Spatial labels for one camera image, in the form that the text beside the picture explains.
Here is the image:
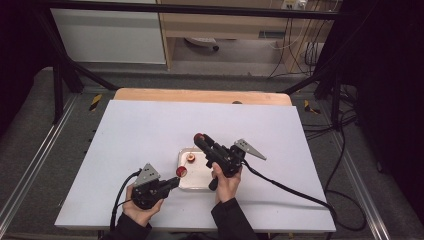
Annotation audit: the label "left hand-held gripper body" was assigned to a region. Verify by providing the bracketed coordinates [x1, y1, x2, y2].
[130, 162, 168, 210]

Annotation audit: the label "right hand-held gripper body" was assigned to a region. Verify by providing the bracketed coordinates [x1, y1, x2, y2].
[204, 138, 268, 192]

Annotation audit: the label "thin white string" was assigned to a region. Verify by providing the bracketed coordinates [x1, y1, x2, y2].
[181, 146, 198, 168]

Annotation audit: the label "clear square tray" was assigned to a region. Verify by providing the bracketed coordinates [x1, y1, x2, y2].
[176, 147, 216, 191]

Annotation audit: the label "person's left hand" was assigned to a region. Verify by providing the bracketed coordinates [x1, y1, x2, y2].
[122, 184, 165, 228]

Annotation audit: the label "person's right hand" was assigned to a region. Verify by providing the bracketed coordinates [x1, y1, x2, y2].
[211, 162, 243, 205]

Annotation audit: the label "yellow black tape strip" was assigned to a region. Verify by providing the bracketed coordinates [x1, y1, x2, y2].
[88, 93, 103, 112]
[303, 99, 322, 115]

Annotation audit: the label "white chair base with caster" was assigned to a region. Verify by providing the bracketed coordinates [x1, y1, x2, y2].
[184, 36, 221, 52]

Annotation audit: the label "light wooden desk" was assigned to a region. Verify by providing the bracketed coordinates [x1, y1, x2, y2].
[156, 0, 338, 73]

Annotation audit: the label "grey box under desk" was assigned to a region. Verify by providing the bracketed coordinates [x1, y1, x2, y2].
[258, 30, 286, 40]

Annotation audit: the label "black metal stand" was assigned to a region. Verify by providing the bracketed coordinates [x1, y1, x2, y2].
[283, 13, 346, 130]
[34, 9, 118, 125]

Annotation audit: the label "black metal crossbar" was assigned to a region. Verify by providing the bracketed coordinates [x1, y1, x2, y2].
[33, 0, 344, 20]

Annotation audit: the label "white cabinet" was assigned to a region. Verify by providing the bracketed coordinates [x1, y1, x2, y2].
[50, 0, 167, 65]

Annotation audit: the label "white power strip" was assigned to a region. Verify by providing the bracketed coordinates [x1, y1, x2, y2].
[281, 0, 308, 10]

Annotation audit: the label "black curtain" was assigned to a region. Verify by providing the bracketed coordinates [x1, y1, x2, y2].
[0, 0, 56, 134]
[328, 0, 424, 219]

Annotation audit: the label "left hand-held gripper black cable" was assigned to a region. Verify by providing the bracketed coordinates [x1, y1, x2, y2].
[109, 168, 143, 232]

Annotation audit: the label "hand-held gripper black cable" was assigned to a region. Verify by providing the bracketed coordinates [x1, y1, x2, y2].
[242, 159, 368, 232]
[109, 168, 143, 232]

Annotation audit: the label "right hand-held gripper black cable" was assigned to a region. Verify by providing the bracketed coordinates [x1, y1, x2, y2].
[242, 159, 368, 232]

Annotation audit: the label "aluminium floor rail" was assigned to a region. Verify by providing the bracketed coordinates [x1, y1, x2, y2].
[328, 133, 392, 240]
[0, 94, 80, 228]

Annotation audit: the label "black floor cables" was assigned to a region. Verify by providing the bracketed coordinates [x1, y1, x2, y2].
[301, 84, 360, 142]

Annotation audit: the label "black hanging cables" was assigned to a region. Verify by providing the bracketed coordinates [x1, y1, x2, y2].
[266, 16, 332, 80]

